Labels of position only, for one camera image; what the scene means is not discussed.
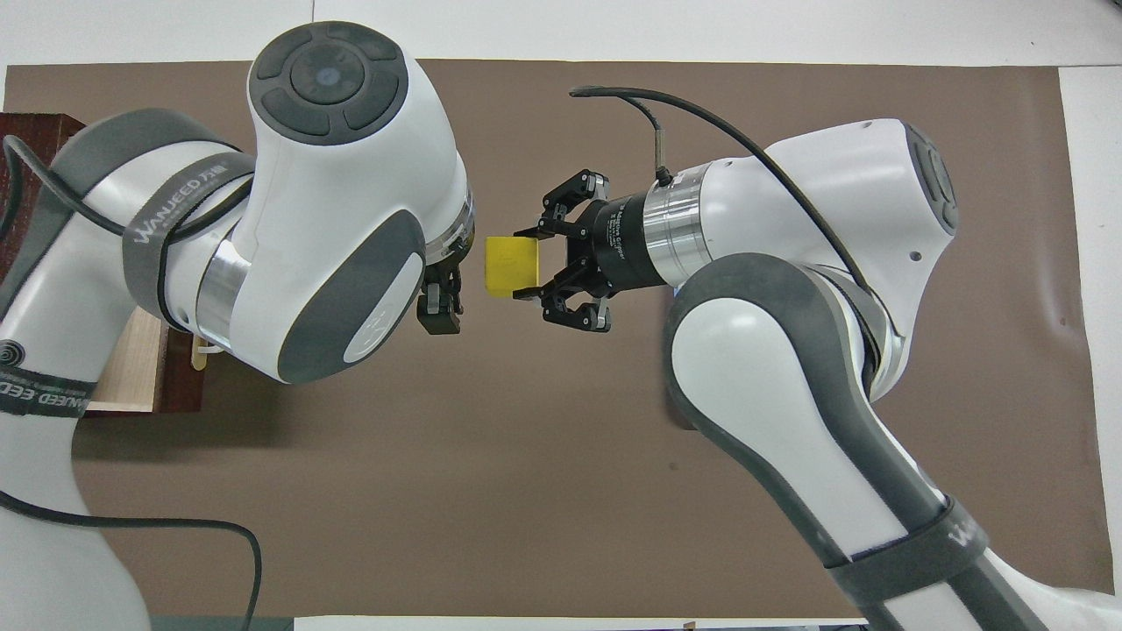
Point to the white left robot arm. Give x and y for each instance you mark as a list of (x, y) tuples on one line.
[(333, 219)]

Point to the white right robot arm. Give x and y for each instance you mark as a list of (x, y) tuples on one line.
[(771, 386)]

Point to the yellow cube block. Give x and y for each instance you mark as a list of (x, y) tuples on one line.
[(511, 265)]

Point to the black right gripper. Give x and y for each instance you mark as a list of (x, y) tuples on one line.
[(618, 245)]

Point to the brown table mat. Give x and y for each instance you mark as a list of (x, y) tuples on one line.
[(526, 482)]

